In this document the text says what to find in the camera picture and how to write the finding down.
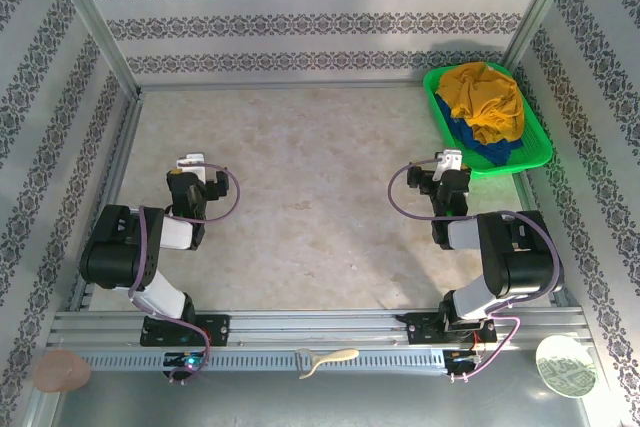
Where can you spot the yellow t-shirt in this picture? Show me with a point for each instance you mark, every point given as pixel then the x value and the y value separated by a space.
pixel 480 97

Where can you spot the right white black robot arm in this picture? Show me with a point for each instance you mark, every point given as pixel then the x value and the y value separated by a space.
pixel 520 257

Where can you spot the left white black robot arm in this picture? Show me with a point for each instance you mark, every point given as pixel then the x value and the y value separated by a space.
pixel 120 247

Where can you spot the blue t-shirt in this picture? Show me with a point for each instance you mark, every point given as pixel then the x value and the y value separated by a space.
pixel 492 152

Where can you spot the green plastic mesh basket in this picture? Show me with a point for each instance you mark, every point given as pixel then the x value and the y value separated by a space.
pixel 537 147

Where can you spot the small circuit board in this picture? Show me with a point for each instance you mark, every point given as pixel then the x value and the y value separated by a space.
pixel 185 360
pixel 465 357

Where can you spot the cream plastic peeler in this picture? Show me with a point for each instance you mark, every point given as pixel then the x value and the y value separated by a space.
pixel 335 356

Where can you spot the round QR code disc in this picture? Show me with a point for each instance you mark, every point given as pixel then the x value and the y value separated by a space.
pixel 565 367

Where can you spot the translucent pink cup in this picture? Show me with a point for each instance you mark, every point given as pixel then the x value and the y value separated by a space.
pixel 60 372

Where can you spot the grey metal sheet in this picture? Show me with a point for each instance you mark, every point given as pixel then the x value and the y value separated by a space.
pixel 350 402

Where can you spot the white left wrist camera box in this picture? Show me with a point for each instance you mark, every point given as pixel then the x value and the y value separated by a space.
pixel 190 161

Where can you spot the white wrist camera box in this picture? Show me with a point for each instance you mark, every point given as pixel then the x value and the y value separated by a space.
pixel 190 161
pixel 450 159

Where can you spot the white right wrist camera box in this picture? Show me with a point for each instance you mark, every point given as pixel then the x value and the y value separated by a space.
pixel 450 159

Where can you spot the aluminium frame rail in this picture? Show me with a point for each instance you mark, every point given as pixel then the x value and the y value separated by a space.
pixel 124 147
pixel 525 194

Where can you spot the aluminium frame bar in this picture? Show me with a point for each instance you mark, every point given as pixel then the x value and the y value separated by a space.
pixel 280 85

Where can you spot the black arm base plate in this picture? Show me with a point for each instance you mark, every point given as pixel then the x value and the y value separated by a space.
pixel 420 329
pixel 217 329

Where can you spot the wide grooved aluminium rail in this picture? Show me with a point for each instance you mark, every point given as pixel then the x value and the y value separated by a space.
pixel 310 327

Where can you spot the aluminium frame post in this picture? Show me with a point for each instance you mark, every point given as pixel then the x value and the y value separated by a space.
pixel 95 22
pixel 540 7

